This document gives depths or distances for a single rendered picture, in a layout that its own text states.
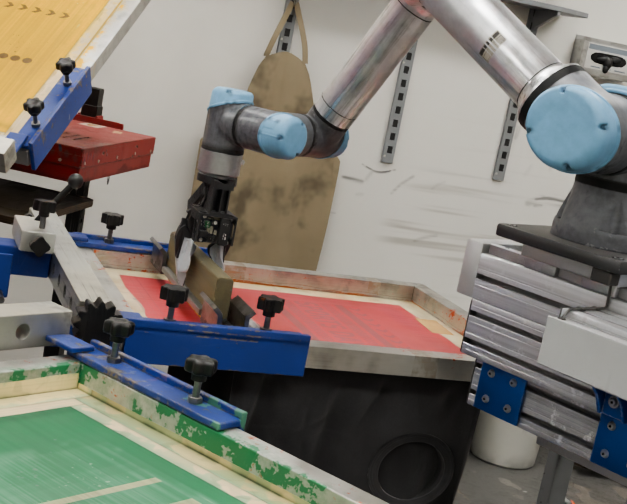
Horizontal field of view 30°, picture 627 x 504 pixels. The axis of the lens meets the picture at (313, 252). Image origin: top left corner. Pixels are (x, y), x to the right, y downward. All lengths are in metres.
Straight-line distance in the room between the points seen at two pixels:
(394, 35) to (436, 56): 2.46
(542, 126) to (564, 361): 0.32
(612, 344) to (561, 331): 0.08
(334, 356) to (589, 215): 0.48
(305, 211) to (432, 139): 0.57
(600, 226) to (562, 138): 0.18
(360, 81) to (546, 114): 0.48
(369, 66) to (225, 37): 2.18
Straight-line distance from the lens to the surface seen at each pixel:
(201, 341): 1.84
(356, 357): 1.94
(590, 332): 1.60
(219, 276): 1.96
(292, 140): 1.96
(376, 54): 1.99
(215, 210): 2.05
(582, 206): 1.75
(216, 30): 4.14
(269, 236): 4.22
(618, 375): 1.58
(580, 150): 1.61
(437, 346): 2.23
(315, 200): 4.27
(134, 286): 2.24
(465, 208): 4.58
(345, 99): 2.02
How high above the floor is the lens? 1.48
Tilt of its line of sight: 10 degrees down
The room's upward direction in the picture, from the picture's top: 11 degrees clockwise
